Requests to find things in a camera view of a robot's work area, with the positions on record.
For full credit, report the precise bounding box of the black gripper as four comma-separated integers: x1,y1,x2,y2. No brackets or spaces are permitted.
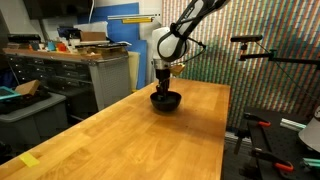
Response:
155,67,172,101

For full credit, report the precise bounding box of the thin black camera cable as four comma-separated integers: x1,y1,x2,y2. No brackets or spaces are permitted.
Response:
255,41,319,103

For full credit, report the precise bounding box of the teal tray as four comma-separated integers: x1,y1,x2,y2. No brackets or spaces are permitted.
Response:
0,86,22,102

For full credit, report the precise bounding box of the black perforated breadboard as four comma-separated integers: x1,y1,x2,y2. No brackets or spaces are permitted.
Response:
223,106,320,180

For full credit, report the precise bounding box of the tan wrist camera box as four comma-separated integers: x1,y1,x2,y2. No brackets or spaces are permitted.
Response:
169,63,187,77

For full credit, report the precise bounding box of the yellow spirit level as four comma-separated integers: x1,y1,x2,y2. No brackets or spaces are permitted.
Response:
121,17,155,25

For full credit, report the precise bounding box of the silver aluminium rail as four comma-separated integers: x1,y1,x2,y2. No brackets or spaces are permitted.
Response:
279,117,307,132

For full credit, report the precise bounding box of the blue foam board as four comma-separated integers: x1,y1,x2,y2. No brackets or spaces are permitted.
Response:
77,2,148,90

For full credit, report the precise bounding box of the black bowl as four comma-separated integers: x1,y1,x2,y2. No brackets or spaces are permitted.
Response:
149,90,183,113

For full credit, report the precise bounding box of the white wall rail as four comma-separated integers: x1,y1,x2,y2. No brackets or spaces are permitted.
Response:
106,13,161,21

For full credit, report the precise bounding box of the brown cardboard box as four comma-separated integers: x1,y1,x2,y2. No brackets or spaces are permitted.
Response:
79,30,108,43

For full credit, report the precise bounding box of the beige foam panel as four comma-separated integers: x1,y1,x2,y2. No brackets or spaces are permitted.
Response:
127,51,141,93

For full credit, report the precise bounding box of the white conical robot base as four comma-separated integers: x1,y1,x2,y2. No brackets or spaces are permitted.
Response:
297,105,320,153

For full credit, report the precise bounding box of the grey storage bin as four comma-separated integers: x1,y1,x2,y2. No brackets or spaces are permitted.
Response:
0,92,70,148

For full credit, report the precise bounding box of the black clamp orange handle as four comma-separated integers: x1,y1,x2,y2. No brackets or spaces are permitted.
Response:
250,147,295,173
242,112,272,128

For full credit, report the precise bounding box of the grey drawer cabinet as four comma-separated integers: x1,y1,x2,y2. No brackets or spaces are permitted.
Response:
5,54,132,112

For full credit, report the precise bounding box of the black flat device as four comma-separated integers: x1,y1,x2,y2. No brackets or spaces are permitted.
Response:
7,33,42,44

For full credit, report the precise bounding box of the black bar camera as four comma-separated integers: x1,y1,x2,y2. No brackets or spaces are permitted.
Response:
229,34,264,44

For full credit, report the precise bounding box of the small tan cardboard box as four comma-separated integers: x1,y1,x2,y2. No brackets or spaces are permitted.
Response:
14,79,42,97

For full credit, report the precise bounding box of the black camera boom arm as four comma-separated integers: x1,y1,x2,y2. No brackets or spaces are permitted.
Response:
238,49,320,70

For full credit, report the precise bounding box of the teal cup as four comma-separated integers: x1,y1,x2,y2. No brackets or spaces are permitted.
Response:
46,40,57,52

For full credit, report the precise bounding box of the orange plastic object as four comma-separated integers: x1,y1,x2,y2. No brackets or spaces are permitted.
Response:
55,42,68,53

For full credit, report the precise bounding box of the black wall monitor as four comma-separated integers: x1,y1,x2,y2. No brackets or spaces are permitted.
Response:
22,0,95,20

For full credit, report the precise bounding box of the teal metal bar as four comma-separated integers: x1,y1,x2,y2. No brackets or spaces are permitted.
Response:
301,157,320,170

